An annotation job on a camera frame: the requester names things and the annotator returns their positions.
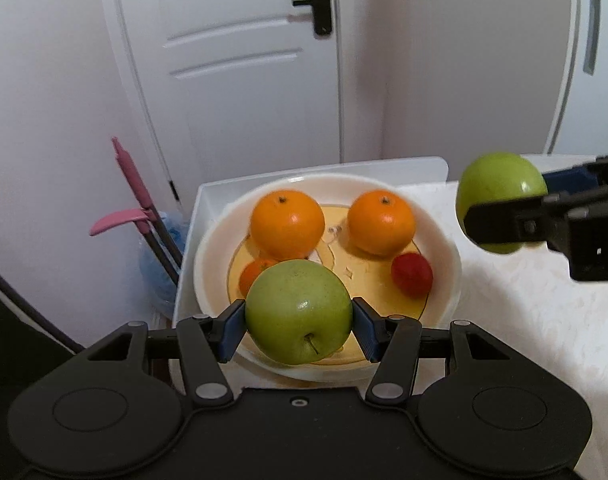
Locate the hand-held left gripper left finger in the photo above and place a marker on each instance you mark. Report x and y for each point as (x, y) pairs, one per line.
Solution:
(232, 330)

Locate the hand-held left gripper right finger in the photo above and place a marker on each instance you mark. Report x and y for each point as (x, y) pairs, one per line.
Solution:
(364, 331)

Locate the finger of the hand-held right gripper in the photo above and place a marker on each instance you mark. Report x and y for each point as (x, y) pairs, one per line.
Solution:
(573, 177)
(503, 222)

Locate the green apple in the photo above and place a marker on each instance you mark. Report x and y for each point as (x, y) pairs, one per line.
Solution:
(299, 310)
(498, 177)

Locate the small orange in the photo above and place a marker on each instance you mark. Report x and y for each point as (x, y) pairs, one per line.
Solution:
(251, 275)

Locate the red cherry tomato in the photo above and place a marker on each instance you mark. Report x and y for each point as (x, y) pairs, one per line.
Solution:
(411, 274)

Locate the cream plate with cartoon print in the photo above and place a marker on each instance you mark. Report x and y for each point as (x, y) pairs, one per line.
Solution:
(209, 260)

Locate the white cabinet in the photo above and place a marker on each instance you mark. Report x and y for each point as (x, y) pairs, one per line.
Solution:
(601, 110)

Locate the floral table mat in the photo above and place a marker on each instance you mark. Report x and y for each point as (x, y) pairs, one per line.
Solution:
(523, 320)

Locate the blue plastic bag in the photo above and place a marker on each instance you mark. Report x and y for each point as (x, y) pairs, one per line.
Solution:
(159, 260)

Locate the white rimmed tray table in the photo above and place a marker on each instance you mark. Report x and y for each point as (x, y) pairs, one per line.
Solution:
(209, 195)

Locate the pink grip broom stick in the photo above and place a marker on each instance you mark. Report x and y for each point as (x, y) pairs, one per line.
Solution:
(134, 175)

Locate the dark cloth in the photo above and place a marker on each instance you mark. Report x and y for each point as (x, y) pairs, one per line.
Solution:
(14, 385)

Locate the white panel door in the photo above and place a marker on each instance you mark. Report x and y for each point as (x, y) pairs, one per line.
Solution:
(234, 85)

